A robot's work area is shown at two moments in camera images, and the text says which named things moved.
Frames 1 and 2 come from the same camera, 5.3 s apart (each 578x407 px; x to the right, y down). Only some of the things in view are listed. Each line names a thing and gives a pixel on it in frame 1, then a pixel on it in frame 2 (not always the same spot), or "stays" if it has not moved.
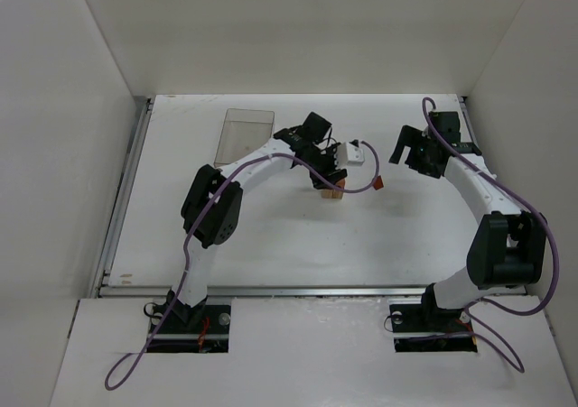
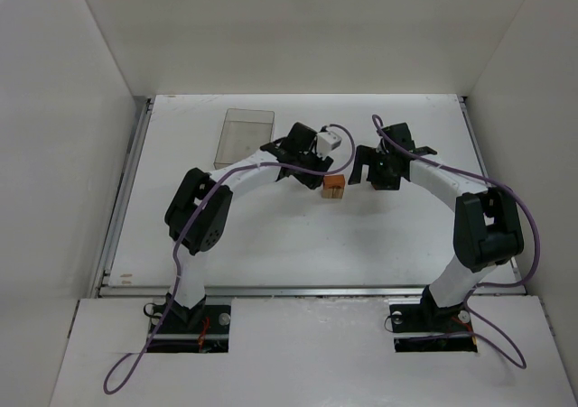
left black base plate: x=209 y=333 stays
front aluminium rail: x=137 y=291 stays
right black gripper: x=410 y=150 -> x=370 y=168
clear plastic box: x=241 y=130 stays
